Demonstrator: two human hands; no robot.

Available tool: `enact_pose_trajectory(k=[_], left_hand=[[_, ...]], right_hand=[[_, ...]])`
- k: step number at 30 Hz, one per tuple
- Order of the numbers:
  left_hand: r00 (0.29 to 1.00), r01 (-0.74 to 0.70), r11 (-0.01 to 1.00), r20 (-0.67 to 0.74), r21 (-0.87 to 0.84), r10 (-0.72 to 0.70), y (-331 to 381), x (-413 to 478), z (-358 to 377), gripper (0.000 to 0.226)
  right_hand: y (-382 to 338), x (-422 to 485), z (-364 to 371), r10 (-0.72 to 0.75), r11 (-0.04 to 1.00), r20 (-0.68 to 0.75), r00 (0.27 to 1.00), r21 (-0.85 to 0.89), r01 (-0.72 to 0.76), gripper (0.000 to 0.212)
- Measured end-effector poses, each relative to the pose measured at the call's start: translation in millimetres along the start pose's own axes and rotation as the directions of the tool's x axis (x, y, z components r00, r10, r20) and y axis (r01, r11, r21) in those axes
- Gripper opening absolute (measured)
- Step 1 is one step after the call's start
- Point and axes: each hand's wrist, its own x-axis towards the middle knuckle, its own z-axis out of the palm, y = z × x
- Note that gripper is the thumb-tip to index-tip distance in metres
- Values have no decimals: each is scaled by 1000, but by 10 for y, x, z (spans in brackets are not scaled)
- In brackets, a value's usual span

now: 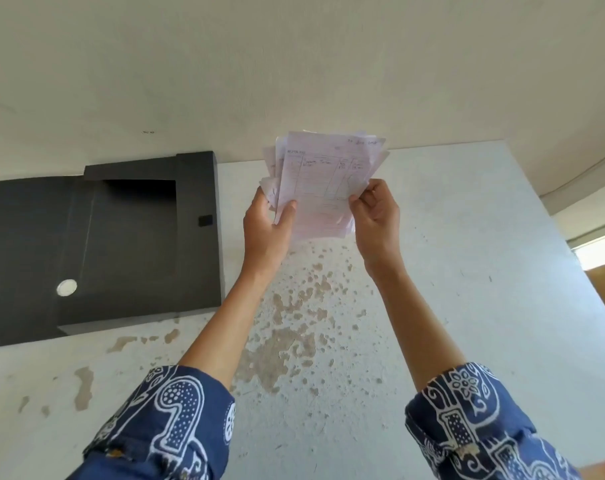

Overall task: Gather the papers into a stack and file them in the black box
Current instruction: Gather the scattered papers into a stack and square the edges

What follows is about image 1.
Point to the person's right hand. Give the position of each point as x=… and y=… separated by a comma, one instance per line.
x=380, y=229

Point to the person's left hand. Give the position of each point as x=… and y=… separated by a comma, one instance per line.
x=265, y=239

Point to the pile of white papers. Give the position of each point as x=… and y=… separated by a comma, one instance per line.
x=322, y=184

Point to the black folder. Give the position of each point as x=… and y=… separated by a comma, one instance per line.
x=82, y=244

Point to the person's left forearm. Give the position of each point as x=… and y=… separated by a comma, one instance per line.
x=202, y=364

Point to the person's right forearm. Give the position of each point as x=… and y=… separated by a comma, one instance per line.
x=442, y=374

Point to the white door frame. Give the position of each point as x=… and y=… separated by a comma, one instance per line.
x=577, y=204

